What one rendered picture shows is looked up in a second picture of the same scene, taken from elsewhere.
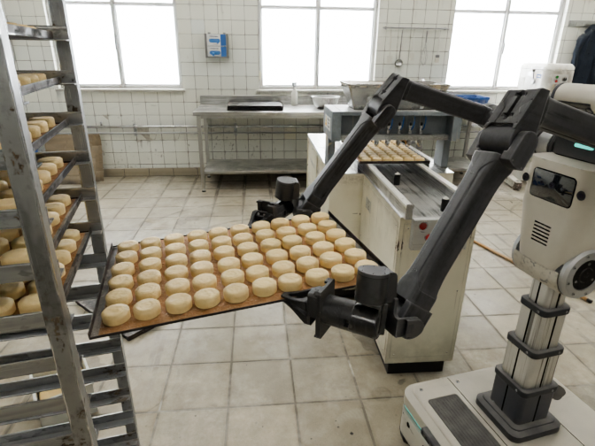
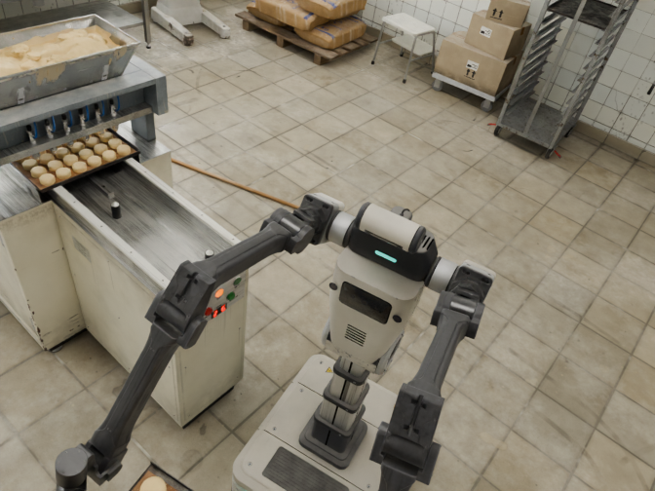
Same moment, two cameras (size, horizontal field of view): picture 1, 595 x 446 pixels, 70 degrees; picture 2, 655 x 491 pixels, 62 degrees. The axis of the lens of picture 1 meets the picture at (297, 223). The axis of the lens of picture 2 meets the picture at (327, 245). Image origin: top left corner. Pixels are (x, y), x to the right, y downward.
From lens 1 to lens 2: 0.98 m
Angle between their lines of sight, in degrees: 47
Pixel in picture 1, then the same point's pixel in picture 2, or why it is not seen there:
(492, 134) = (400, 450)
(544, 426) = (359, 437)
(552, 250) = (368, 351)
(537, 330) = (354, 393)
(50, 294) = not seen: outside the picture
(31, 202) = not seen: outside the picture
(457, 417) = (293, 474)
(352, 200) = (46, 238)
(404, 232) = not seen: hidden behind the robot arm
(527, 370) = (347, 420)
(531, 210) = (343, 315)
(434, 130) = (129, 101)
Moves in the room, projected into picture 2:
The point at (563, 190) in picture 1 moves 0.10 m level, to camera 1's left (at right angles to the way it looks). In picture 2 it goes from (378, 310) to (352, 328)
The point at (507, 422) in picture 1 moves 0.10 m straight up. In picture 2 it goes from (334, 456) to (339, 442)
